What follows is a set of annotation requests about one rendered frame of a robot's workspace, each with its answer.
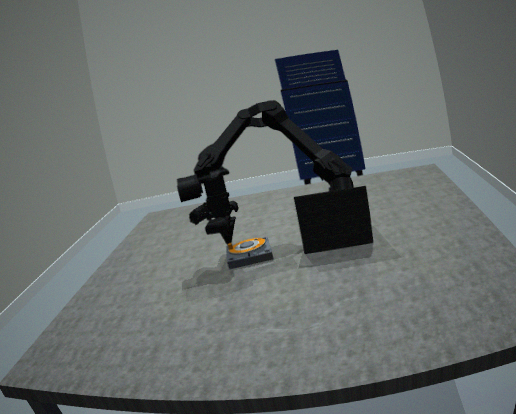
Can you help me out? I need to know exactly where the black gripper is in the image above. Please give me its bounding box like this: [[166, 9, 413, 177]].
[[205, 191, 239, 245]]

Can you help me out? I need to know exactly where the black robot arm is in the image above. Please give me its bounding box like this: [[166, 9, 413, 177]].
[[177, 100, 354, 225]]

